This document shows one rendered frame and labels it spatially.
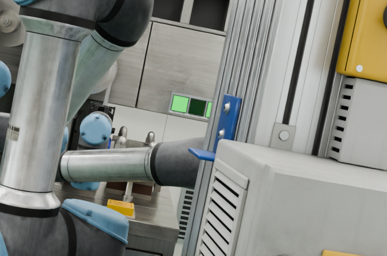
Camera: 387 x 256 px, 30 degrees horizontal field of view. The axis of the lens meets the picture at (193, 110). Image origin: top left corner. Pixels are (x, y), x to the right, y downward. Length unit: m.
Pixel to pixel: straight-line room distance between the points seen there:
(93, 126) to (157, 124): 3.01
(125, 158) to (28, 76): 0.54
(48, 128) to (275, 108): 0.39
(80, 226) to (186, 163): 0.40
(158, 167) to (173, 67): 0.96
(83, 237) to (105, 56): 0.31
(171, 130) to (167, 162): 3.29
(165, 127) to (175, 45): 2.38
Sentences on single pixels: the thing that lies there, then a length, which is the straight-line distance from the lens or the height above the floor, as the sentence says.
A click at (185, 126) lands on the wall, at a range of 4.81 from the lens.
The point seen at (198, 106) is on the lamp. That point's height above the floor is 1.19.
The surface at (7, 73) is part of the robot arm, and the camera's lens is 1.34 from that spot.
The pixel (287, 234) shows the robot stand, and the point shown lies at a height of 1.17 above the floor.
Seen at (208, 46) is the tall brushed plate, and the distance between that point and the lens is 2.46.
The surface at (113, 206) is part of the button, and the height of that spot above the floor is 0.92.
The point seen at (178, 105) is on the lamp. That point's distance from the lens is 2.45.
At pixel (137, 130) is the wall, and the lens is 4.80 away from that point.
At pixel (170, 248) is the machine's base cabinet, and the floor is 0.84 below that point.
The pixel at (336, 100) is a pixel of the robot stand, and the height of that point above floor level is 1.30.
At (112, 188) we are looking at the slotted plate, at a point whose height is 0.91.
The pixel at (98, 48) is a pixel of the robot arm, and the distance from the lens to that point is 1.23.
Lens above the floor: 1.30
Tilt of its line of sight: 3 degrees down
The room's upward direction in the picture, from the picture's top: 11 degrees clockwise
